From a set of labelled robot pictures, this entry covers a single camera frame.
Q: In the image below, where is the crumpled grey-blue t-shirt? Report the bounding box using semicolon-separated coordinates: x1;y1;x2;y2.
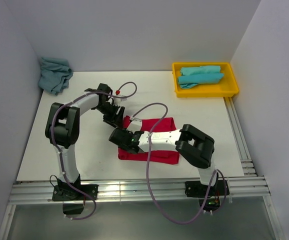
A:
38;57;73;96

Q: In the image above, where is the aluminium mounting rail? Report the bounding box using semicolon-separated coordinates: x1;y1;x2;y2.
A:
7;176;271;205

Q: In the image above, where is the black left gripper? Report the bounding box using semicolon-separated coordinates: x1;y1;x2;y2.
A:
95;102;125;130

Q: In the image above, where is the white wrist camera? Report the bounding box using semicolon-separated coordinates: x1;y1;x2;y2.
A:
126;116;143;133
114;89;128;102

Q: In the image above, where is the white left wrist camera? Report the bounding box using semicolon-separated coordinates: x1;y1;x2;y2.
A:
114;89;128;102

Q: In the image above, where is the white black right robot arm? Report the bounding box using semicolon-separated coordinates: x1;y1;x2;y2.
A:
109;124;219;195

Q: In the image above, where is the red t-shirt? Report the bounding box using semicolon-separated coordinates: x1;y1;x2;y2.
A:
117;117;180;165

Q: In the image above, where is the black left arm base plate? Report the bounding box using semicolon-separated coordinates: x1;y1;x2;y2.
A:
51;184;99;202

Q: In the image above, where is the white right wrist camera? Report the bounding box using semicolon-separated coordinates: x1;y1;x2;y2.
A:
126;116;143;133

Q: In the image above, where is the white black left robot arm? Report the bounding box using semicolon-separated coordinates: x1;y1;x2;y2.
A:
45;83;125;200

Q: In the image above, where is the yellow plastic bin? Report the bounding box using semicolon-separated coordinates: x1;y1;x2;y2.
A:
172;62;240;98

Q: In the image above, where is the rolled teal t-shirt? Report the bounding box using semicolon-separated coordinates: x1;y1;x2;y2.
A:
177;73;224;89
180;65;221;76

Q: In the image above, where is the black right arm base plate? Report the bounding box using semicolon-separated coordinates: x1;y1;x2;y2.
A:
185;180;230;198

